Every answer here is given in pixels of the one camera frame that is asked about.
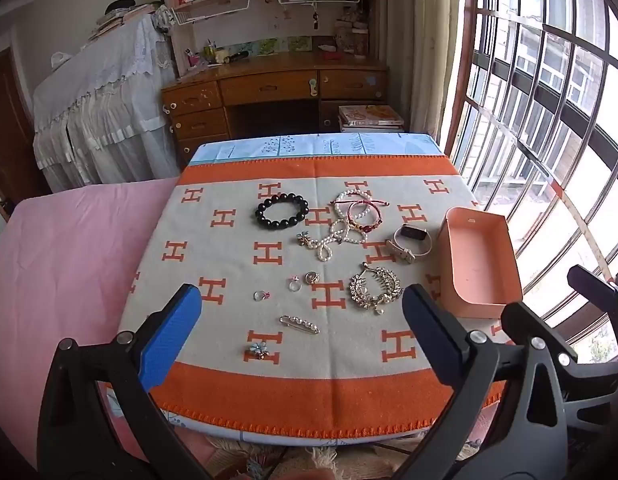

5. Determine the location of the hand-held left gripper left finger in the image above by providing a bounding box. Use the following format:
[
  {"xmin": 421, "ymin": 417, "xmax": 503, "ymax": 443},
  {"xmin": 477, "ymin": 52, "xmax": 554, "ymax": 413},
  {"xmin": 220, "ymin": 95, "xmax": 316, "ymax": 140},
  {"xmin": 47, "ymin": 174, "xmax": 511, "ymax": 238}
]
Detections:
[{"xmin": 36, "ymin": 283, "xmax": 212, "ymax": 480}]

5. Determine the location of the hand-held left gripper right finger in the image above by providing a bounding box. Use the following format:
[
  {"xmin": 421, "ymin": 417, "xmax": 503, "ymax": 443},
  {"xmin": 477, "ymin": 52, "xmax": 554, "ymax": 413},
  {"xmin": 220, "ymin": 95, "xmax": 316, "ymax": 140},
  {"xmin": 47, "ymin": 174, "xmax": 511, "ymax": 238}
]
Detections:
[{"xmin": 391, "ymin": 283, "xmax": 571, "ymax": 480}]

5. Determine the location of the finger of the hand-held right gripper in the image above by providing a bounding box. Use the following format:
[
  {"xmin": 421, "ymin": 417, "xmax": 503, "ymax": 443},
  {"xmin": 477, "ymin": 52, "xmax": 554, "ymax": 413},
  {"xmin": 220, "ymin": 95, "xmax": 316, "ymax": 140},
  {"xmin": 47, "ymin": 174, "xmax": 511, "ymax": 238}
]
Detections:
[
  {"xmin": 500, "ymin": 301, "xmax": 618, "ymax": 433},
  {"xmin": 566, "ymin": 264, "xmax": 618, "ymax": 361}
]

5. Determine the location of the pink cardboard box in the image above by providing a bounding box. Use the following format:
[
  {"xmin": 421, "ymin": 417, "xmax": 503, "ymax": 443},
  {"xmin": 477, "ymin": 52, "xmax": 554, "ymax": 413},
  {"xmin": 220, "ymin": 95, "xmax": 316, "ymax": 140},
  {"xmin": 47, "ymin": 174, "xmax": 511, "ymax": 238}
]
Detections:
[{"xmin": 435, "ymin": 206, "xmax": 523, "ymax": 320}]

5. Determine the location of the gold leaf bracelet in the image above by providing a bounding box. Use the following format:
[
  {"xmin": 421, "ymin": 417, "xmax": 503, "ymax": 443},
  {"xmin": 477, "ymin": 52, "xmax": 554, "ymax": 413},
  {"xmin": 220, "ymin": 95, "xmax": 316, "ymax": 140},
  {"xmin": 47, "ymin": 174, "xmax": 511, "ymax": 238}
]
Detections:
[{"xmin": 349, "ymin": 262, "xmax": 402, "ymax": 315}]

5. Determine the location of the white strap smart watch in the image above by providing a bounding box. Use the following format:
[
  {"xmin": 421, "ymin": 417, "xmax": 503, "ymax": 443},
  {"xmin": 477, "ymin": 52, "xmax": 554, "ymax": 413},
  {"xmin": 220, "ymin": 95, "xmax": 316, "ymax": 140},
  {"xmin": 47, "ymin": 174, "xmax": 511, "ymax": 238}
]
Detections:
[{"xmin": 386, "ymin": 224, "xmax": 441, "ymax": 264}]

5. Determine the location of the gold and red bead bracelet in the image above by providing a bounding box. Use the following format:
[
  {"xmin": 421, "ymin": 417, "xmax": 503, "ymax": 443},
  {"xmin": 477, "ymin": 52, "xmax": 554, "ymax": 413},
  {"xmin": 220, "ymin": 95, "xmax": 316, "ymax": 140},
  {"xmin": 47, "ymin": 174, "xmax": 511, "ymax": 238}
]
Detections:
[{"xmin": 346, "ymin": 201, "xmax": 383, "ymax": 234}]

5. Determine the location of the pearl safety pin brooch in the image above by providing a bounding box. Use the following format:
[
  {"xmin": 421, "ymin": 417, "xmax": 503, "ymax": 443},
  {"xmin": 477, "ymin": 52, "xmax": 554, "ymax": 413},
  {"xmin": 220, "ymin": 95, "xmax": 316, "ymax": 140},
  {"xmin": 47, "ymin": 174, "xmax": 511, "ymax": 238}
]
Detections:
[{"xmin": 279, "ymin": 314, "xmax": 321, "ymax": 336}]

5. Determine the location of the white pearl necklace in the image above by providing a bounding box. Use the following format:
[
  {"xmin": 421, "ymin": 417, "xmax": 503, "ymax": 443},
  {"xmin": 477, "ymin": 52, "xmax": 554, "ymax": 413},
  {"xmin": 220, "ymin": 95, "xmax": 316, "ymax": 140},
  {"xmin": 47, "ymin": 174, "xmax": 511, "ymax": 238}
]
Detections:
[{"xmin": 315, "ymin": 189, "xmax": 377, "ymax": 263}]

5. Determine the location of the red cord bracelet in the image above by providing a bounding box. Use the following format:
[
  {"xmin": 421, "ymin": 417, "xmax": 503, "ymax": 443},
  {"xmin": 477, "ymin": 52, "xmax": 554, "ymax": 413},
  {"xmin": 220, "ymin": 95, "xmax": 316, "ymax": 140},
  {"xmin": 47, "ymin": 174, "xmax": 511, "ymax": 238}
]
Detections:
[{"xmin": 331, "ymin": 195, "xmax": 391, "ymax": 212}]

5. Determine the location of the black bead bracelet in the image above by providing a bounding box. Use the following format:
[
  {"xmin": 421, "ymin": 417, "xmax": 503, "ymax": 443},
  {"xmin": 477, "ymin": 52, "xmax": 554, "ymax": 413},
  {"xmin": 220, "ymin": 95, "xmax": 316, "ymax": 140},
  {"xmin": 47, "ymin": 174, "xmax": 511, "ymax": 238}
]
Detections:
[{"xmin": 255, "ymin": 192, "xmax": 308, "ymax": 231}]

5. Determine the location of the orange and grey patterned blanket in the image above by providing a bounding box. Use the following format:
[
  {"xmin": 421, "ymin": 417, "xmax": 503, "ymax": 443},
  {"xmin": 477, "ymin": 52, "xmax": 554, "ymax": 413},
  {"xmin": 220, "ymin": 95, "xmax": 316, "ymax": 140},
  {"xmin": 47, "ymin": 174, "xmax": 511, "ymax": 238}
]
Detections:
[{"xmin": 116, "ymin": 155, "xmax": 507, "ymax": 443}]

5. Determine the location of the pink bed sheet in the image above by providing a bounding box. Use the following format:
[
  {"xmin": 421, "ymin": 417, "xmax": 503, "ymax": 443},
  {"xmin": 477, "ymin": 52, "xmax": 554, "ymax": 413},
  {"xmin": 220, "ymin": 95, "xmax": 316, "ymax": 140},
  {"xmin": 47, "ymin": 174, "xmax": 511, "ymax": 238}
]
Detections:
[{"xmin": 0, "ymin": 177, "xmax": 190, "ymax": 466}]

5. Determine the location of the cream fringed rug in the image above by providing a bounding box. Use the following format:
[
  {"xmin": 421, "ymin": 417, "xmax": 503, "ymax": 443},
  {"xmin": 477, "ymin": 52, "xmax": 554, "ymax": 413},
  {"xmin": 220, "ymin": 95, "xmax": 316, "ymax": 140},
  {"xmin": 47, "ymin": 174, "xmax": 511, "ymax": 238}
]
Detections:
[{"xmin": 209, "ymin": 440, "xmax": 490, "ymax": 480}]

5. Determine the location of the metal window grille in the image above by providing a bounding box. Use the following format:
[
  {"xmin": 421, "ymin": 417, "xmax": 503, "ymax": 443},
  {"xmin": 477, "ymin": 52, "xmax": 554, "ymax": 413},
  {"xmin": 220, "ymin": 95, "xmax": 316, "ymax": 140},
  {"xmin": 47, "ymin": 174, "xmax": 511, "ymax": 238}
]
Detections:
[{"xmin": 439, "ymin": 0, "xmax": 618, "ymax": 361}]

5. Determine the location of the stack of magazines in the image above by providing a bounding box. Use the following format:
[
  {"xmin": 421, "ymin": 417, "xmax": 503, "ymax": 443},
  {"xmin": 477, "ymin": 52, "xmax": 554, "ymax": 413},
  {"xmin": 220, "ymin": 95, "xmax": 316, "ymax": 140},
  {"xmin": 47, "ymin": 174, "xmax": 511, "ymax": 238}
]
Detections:
[{"xmin": 338, "ymin": 105, "xmax": 406, "ymax": 133}]

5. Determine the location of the brown wooden door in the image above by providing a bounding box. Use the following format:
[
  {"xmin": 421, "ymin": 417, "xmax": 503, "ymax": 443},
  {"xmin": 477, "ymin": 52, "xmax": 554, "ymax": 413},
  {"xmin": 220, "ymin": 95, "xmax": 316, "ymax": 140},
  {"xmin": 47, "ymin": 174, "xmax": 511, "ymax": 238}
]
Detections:
[{"xmin": 0, "ymin": 47, "xmax": 50, "ymax": 211}]

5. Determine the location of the wooden desk with drawers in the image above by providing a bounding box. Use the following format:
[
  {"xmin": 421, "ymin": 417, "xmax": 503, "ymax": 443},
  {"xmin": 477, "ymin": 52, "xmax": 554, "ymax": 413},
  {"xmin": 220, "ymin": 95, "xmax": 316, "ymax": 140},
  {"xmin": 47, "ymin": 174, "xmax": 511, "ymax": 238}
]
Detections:
[{"xmin": 161, "ymin": 52, "xmax": 390, "ymax": 168}]

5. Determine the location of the cream curtain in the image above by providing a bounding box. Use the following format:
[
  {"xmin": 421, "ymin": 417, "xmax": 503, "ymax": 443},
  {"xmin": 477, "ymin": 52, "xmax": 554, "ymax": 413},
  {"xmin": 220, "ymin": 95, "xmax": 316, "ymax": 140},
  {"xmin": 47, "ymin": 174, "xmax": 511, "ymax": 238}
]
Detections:
[{"xmin": 376, "ymin": 0, "xmax": 470, "ymax": 161}]

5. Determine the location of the pile of books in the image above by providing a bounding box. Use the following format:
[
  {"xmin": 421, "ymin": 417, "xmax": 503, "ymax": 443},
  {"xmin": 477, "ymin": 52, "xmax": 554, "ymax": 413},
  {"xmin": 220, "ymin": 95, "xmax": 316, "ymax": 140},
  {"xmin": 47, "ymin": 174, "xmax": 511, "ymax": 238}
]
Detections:
[{"xmin": 91, "ymin": 0, "xmax": 160, "ymax": 36}]

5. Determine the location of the wooden bookshelf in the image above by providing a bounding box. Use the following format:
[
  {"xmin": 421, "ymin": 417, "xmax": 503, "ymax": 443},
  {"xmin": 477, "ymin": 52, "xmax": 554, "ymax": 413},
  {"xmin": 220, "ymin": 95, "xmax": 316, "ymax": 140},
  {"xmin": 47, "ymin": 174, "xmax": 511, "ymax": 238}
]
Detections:
[{"xmin": 159, "ymin": 0, "xmax": 380, "ymax": 81}]

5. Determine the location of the empty white wire basket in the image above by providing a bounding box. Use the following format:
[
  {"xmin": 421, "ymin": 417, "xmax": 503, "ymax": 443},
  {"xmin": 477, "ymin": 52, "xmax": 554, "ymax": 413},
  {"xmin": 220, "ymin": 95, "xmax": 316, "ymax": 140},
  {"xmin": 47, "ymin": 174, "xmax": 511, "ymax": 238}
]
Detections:
[{"xmin": 170, "ymin": 0, "xmax": 253, "ymax": 26}]

